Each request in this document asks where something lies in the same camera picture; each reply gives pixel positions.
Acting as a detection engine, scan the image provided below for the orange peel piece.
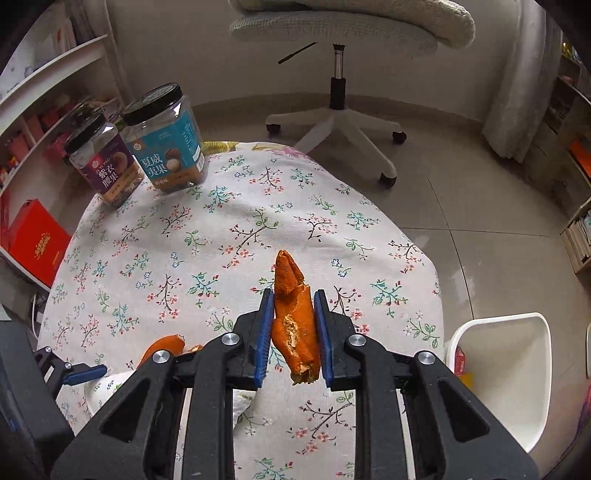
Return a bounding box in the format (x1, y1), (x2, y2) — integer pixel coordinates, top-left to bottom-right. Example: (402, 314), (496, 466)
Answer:
(138, 334), (204, 367)
(271, 250), (321, 384)

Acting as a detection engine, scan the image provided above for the red snack bag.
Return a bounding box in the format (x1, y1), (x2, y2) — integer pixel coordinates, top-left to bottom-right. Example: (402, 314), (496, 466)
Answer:
(454, 346), (466, 377)

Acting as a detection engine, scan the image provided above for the white trash bin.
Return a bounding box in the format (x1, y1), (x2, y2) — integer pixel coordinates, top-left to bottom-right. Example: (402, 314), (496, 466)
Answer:
(445, 312), (552, 452)

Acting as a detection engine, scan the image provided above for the crumpled white tissue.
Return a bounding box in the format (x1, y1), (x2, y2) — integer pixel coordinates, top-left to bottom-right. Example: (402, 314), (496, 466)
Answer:
(84, 370), (256, 427)

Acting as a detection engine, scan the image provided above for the red gift box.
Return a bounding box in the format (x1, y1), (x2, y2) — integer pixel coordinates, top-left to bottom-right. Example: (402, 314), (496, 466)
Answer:
(7, 199), (71, 287)

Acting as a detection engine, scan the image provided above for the floral tablecloth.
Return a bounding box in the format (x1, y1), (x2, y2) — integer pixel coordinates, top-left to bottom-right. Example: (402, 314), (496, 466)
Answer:
(36, 140), (447, 480)

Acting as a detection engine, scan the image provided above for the purple label nut jar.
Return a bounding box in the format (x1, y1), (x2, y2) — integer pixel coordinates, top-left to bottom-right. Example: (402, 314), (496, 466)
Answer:
(64, 112), (144, 209)

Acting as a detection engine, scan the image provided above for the wooden desk shelf unit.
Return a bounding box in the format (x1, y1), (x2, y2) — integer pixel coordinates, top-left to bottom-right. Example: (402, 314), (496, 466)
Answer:
(525, 39), (590, 274)

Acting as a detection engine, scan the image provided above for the teal label nut jar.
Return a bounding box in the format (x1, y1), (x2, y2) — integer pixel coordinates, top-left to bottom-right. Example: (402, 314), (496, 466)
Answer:
(121, 82), (207, 193)

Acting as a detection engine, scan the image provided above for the right lace curtain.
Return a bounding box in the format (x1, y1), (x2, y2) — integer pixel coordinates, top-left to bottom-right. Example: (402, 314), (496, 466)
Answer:
(483, 1), (562, 163)

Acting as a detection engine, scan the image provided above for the white bookshelf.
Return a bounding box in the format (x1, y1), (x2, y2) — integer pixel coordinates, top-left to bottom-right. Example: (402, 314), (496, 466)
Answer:
(1, 1), (131, 291)

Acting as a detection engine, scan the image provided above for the grey white office chair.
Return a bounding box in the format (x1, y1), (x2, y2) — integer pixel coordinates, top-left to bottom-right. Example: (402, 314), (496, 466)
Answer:
(230, 10), (438, 189)

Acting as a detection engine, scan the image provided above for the cream fleece blanket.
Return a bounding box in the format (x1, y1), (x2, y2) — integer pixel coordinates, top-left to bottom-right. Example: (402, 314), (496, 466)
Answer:
(229, 0), (476, 49)

